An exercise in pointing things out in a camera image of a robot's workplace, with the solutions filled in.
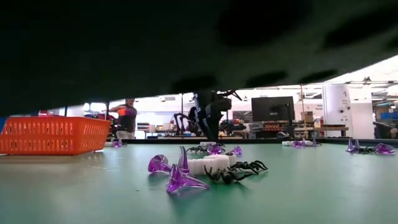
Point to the black workstation frame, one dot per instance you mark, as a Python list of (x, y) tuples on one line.
[(182, 109)]

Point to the orange plastic basket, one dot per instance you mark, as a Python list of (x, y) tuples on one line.
[(53, 135)]

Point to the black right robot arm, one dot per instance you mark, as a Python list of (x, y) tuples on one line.
[(124, 46)]

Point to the background black robot arm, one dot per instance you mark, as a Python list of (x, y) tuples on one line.
[(180, 123), (231, 126)]

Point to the black computer monitor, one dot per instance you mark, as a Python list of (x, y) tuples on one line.
[(272, 109)]

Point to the cardboard box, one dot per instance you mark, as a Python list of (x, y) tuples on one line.
[(308, 116)]

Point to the blue storage bins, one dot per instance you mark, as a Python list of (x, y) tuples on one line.
[(388, 115)]

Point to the black plastic spider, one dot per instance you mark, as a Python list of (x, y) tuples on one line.
[(250, 165), (367, 150), (123, 143), (228, 176), (196, 149)]

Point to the blue plastic basket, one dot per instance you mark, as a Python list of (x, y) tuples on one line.
[(1, 123)]

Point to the person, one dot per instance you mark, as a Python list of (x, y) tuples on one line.
[(127, 118)]

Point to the black office chair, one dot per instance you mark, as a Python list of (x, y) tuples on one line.
[(381, 129)]

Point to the white round column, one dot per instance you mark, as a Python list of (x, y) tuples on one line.
[(337, 109)]

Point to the wooden desk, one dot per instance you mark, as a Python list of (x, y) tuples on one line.
[(323, 127)]

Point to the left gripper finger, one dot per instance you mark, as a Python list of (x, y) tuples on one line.
[(205, 121), (216, 124)]

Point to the thin hanging rod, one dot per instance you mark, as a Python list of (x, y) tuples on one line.
[(303, 109)]

